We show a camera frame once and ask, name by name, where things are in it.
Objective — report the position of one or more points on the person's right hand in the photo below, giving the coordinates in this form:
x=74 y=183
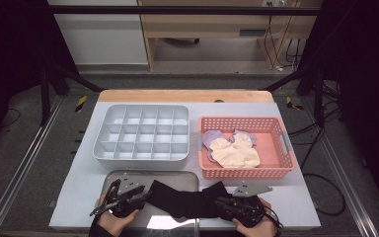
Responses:
x=260 y=230

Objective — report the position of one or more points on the grey divided storage box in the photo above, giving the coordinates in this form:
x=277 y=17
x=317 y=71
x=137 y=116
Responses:
x=144 y=131

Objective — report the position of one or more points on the black frame strut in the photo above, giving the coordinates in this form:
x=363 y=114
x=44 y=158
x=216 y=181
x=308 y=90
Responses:
x=319 y=98
x=45 y=98

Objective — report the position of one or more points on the white power strip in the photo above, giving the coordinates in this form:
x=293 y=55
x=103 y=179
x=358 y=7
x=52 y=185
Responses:
x=276 y=3

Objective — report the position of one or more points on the aluminium rail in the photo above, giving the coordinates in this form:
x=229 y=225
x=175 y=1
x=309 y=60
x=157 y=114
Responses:
x=23 y=171
x=339 y=171

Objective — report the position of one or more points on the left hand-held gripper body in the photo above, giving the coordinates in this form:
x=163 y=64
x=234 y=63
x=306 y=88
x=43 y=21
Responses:
x=125 y=205

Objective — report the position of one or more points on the black horizontal frame bar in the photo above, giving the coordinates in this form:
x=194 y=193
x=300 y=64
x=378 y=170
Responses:
x=177 y=10

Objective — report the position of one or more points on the light blue table mat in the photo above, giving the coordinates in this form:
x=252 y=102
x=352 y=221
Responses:
x=230 y=108

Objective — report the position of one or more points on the light wooden desk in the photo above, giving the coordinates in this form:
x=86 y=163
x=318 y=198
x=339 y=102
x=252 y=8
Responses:
x=210 y=24

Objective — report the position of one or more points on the yellow black tape strip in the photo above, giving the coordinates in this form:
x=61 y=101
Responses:
x=81 y=103
x=290 y=102

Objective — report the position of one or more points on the transparent grey box lid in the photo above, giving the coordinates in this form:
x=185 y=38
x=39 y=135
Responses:
x=177 y=179

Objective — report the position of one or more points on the person's left hand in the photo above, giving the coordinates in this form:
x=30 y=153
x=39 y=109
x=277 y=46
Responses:
x=116 y=227

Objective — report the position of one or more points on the black curtain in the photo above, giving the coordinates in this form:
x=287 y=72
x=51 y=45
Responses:
x=368 y=82
x=10 y=59

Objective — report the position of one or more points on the white cabinet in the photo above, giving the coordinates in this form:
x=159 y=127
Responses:
x=102 y=39

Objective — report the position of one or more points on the pink perforated basket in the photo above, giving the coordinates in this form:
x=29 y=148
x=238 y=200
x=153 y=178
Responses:
x=273 y=154

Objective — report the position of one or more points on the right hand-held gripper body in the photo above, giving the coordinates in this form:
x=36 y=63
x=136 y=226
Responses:
x=248 y=210

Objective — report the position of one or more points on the dark table grommet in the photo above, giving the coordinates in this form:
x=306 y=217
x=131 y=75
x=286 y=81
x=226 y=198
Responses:
x=219 y=100

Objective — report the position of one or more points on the cream sock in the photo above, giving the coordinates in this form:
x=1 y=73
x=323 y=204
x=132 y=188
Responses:
x=222 y=153
x=245 y=141

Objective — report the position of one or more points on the black sock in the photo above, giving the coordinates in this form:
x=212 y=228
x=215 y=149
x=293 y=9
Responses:
x=181 y=200

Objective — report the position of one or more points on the purple sock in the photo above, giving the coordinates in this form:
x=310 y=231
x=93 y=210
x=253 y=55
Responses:
x=252 y=140
x=210 y=136

